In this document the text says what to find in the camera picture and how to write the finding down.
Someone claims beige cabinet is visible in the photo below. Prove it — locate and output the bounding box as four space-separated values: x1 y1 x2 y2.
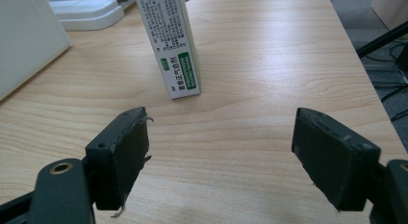
370 0 408 32

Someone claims black metal stand leg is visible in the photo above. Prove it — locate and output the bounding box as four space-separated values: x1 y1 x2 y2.
356 21 408 59

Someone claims white plastic base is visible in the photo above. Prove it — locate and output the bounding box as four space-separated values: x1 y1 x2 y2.
44 0 136 32

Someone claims white storage box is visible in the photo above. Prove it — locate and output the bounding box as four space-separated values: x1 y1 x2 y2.
0 0 71 102

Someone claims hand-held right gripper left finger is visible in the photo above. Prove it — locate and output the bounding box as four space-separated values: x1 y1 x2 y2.
84 106 154 218

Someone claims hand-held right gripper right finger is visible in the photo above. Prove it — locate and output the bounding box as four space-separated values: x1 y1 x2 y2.
291 107 382 212

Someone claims white medicine box green label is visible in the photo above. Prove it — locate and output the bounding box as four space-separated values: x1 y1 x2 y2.
132 0 202 100

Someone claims black cable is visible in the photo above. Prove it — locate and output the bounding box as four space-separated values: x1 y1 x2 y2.
365 40 408 122

